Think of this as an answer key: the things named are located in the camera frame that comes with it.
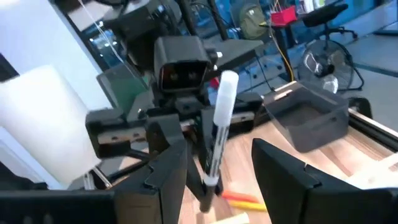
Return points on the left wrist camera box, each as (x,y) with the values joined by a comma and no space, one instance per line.
(180,53)

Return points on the black table clamp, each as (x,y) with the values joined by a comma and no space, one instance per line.
(362,107)

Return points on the yellow marker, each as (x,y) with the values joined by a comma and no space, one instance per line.
(248,206)

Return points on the black office chair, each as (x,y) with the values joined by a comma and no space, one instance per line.
(323,14)

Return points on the black marker white cap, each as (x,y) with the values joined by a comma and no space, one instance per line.
(225,99)

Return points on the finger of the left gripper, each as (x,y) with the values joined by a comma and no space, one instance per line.
(164,137)
(199,174)

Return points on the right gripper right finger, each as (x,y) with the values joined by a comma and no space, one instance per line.
(289,186)

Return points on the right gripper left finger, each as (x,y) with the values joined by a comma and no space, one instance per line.
(161,199)

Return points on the red box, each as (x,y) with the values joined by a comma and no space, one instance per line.
(283,17)

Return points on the green backpack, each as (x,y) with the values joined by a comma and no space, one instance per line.
(252,20)

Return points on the grey translucent plastic bin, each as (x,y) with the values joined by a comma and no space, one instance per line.
(311,130)

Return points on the black floor fan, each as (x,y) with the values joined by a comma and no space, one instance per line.
(323,70)

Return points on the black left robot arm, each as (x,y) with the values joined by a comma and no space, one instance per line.
(140,31)

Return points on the grey laptop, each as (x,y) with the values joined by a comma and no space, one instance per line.
(239,53)

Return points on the orange highlighter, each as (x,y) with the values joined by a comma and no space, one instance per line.
(239,196)

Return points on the white lamp shade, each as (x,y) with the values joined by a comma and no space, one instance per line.
(40,124)

